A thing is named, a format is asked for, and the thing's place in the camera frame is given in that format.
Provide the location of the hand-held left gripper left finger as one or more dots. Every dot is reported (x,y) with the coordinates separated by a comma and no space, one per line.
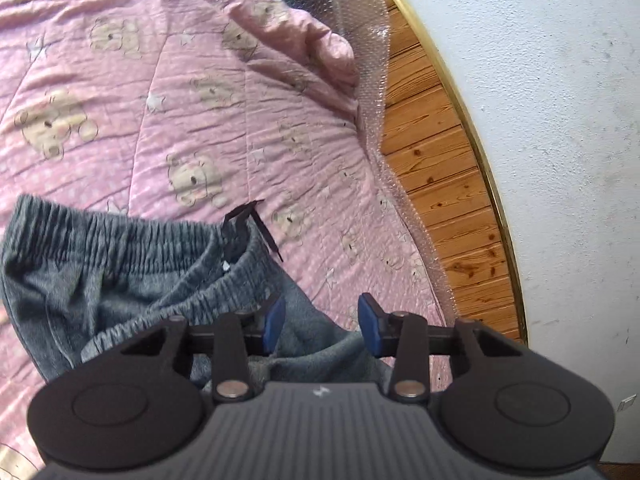
(272,325)

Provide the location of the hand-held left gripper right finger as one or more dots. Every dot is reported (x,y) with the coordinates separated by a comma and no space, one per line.
(370,325)

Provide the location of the grey pants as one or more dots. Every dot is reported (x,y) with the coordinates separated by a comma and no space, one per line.
(100,280)

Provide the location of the wooden headboard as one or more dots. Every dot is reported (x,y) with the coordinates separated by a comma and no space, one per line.
(435,160)

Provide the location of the pink bear printed blanket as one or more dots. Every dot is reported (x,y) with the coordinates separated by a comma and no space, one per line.
(125,110)

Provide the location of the clear bubble wrap sheet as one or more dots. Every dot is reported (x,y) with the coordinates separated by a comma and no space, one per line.
(372,60)

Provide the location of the white wall switch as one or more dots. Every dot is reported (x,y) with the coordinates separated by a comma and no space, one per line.
(628,403)

